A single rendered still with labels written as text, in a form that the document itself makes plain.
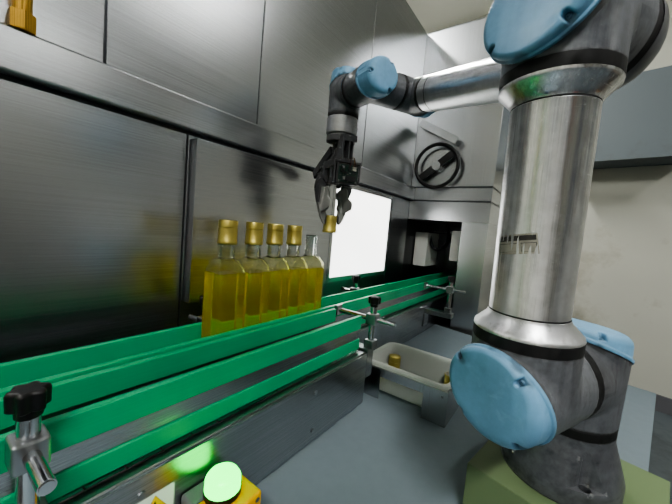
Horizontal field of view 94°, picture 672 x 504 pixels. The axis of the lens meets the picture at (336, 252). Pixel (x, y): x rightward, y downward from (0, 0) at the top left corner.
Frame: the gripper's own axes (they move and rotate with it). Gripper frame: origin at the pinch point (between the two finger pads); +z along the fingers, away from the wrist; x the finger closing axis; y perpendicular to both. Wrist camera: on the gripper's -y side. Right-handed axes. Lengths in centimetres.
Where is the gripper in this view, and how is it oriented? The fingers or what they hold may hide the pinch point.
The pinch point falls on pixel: (330, 218)
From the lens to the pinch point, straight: 81.5
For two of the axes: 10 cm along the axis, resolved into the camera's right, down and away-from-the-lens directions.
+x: 9.0, 0.3, 4.4
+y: 4.4, 1.3, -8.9
